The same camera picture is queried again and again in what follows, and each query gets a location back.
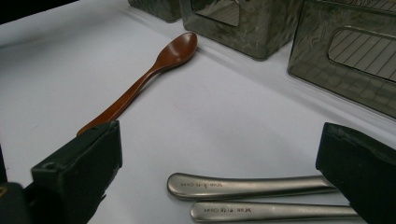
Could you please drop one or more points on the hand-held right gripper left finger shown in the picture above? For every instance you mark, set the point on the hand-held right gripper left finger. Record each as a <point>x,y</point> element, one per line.
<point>84,168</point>

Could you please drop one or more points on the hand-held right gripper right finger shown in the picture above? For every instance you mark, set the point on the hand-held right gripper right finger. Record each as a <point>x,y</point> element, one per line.
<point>361,168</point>

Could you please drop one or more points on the smoky clear plastic bin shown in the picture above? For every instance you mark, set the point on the smoky clear plastic bin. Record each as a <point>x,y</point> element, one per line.
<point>314,71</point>
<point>264,34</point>
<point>158,9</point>

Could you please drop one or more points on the brown wooden spoon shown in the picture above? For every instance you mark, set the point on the brown wooden spoon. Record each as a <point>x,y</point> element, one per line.
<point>177,49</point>

